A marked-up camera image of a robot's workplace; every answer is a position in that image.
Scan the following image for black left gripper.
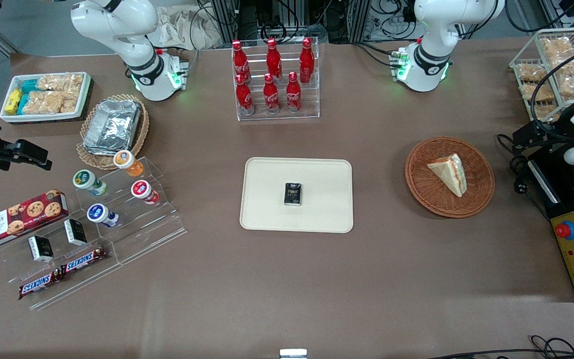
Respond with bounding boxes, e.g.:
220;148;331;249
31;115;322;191
513;92;574;149

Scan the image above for triangular sandwich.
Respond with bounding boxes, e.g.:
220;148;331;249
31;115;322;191
427;153;467;198

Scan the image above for white snack tray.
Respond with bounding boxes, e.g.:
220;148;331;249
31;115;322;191
0;72;92;124

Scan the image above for light oval wicker basket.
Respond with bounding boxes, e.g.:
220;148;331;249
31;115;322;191
76;94;150;171

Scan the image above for round brown wicker basket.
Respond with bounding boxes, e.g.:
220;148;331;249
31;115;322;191
405;137;495;219

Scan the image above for beige rectangular tray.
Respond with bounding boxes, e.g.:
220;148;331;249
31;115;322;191
239;157;354;234

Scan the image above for small black box on tray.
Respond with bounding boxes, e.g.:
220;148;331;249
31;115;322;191
284;182;303;206

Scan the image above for clear rice cracker packet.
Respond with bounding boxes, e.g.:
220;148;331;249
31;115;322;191
23;91;79;114
38;74;84;92

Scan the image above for yellow snack packet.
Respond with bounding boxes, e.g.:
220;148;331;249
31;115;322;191
4;89;22;115

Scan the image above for green lid yogurt cup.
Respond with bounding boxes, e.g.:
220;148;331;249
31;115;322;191
73;170;108;196

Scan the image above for black equipment base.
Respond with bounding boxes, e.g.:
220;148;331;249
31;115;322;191
526;145;574;303

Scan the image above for red Walkers cookie box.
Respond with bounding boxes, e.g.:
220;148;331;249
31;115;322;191
0;189;69;251

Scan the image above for stacked aluminium foil trays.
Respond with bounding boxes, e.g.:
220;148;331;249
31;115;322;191
83;100;142;155

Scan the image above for small black white box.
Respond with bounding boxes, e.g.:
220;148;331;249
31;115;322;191
64;218;88;246
28;235;54;263

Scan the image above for blue lid yogurt cup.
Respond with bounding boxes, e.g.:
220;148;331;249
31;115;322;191
87;203;119;228

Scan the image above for orange lid yogurt cup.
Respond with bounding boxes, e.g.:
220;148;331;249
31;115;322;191
114;150;144;178

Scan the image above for red lid yogurt cup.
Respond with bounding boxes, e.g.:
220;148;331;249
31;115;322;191
131;180;160;205

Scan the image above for Snickers chocolate bar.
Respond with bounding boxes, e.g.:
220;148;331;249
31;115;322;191
61;246;109;276
18;269;64;300

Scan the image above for clear acrylic stepped display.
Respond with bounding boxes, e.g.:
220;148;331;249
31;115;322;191
0;157;188;311

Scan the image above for beige cloth bag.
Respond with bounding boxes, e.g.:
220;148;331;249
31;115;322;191
147;5;224;50

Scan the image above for red cola bottle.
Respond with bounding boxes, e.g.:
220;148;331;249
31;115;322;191
231;40;252;84
299;37;315;84
266;38;283;83
236;74;255;116
263;73;281;114
286;71;302;113

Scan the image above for clear acrylic bottle rack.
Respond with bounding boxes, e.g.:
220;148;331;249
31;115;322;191
231;37;320;122

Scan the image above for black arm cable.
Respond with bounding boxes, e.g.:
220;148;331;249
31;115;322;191
530;40;574;135

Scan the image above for black cable with plug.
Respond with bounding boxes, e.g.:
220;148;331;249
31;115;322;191
496;134;553;221

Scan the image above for white wire basket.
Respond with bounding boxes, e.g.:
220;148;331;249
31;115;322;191
509;27;574;123

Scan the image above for black cable at table edge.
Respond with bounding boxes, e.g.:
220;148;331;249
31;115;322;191
427;335;574;359

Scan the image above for aluminium frame rack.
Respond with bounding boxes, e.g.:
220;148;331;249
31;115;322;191
210;0;373;44

